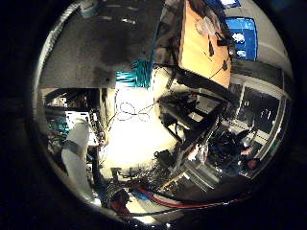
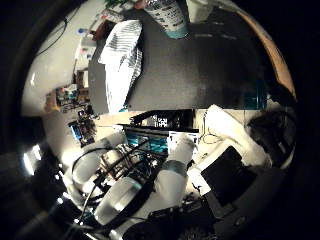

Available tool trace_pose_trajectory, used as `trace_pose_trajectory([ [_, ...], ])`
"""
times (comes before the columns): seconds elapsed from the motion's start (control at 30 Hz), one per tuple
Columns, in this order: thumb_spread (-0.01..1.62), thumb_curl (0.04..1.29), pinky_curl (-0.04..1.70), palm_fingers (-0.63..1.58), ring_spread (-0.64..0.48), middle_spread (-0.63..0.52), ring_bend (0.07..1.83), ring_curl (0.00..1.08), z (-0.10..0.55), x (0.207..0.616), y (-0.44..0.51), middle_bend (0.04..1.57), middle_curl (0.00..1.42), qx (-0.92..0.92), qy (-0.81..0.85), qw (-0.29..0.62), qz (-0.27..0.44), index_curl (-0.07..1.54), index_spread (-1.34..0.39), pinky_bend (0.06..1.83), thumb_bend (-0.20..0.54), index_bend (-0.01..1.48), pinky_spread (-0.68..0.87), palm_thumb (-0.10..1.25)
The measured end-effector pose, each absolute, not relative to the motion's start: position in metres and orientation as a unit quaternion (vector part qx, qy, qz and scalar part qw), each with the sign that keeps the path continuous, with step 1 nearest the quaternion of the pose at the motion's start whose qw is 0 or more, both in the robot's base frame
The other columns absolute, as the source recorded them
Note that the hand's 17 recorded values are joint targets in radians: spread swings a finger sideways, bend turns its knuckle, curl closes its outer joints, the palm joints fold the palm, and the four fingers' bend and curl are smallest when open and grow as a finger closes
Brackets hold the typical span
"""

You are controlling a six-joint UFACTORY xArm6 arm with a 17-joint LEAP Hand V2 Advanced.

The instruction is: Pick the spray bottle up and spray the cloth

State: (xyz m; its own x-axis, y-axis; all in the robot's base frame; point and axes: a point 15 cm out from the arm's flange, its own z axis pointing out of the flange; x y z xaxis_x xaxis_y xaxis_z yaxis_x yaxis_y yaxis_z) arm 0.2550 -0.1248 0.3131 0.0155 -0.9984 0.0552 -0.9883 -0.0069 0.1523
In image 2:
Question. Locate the patterned cardboard carton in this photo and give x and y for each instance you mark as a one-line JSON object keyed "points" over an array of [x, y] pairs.
{"points": [[111, 15]]}

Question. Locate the green circuit board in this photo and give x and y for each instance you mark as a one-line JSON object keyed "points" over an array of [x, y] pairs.
{"points": [[68, 95]]}

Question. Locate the dark grey table mat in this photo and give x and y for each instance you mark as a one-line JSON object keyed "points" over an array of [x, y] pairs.
{"points": [[186, 73]]}

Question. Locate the black teal electronics box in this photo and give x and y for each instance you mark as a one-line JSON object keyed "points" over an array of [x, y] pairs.
{"points": [[156, 131]]}

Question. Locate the patterned paper cup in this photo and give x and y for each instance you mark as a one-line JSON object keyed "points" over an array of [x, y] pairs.
{"points": [[168, 16]]}

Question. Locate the blue black device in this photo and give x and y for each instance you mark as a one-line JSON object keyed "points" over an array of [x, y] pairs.
{"points": [[83, 128]]}

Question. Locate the white plant pot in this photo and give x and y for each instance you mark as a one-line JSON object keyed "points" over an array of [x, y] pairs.
{"points": [[199, 9]]}

